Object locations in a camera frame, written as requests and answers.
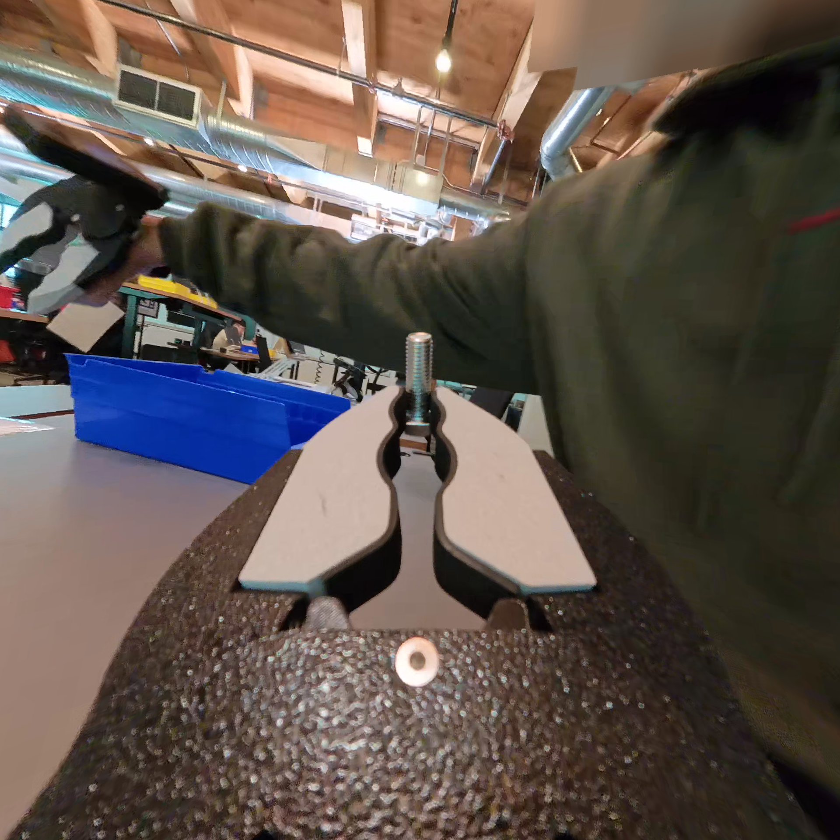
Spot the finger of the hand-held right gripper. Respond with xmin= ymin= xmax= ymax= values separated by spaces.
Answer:
xmin=0 ymin=200 xmax=59 ymax=274
xmin=25 ymin=238 xmax=104 ymax=316

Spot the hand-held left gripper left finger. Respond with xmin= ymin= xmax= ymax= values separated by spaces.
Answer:
xmin=238 ymin=386 xmax=403 ymax=613

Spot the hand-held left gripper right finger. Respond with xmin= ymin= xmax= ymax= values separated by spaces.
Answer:
xmin=433 ymin=387 xmax=598 ymax=615

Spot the steel hex bolt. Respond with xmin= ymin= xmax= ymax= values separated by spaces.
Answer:
xmin=404 ymin=332 xmax=435 ymax=439

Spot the blue storage bin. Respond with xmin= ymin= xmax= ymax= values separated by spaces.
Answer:
xmin=66 ymin=353 xmax=353 ymax=487

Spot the person's right forearm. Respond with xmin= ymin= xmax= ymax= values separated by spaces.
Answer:
xmin=157 ymin=200 xmax=547 ymax=396

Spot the grey desk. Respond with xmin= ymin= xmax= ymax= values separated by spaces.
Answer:
xmin=0 ymin=384 xmax=316 ymax=824

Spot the person's right hand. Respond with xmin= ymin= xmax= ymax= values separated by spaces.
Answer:
xmin=128 ymin=217 xmax=173 ymax=280

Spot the white paper sheet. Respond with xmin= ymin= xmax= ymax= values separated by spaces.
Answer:
xmin=46 ymin=301 xmax=127 ymax=353

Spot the white ceiling vent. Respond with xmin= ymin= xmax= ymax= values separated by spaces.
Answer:
xmin=115 ymin=62 xmax=202 ymax=127

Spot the person's green sweater torso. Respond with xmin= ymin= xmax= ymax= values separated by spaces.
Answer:
xmin=525 ymin=39 xmax=840 ymax=795

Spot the hanging ceiling lamp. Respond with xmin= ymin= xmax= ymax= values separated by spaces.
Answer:
xmin=436 ymin=0 xmax=460 ymax=74

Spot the silver ventilation duct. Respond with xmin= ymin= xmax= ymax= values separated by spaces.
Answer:
xmin=0 ymin=46 xmax=526 ymax=227

